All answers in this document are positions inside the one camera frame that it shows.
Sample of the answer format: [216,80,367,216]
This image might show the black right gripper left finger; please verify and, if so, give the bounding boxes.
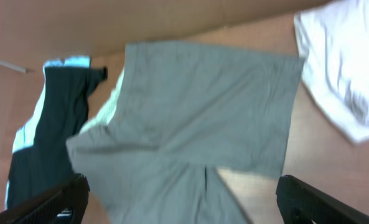
[0,174,90,224]

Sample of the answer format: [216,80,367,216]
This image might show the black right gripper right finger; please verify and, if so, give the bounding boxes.
[276,175,369,224]

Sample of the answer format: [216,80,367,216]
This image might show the grey shorts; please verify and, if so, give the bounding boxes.
[67,41,304,223]

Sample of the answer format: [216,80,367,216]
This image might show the black garment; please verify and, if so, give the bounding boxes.
[6,66,108,210]

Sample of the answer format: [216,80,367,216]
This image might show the light blue shirt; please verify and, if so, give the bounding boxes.
[4,55,91,210]

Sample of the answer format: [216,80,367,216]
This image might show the folded beige shorts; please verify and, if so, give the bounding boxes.
[294,0,369,144]

